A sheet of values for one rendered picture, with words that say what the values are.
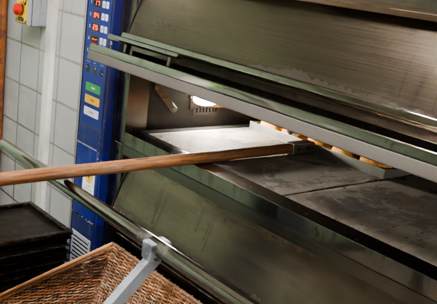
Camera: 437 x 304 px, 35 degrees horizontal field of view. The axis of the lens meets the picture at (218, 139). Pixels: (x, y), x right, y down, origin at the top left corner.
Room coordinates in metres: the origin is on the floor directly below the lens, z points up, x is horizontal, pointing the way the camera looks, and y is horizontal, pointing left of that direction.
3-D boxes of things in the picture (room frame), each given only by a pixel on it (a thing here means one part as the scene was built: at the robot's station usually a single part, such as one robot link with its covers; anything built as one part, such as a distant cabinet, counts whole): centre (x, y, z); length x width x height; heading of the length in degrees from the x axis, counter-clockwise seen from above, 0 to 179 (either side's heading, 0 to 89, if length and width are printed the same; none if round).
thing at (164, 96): (2.04, 0.18, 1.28); 0.09 x 0.02 x 0.09; 131
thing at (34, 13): (2.39, 0.70, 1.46); 0.10 x 0.07 x 0.10; 41
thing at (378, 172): (2.12, -0.41, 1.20); 0.55 x 0.36 x 0.03; 41
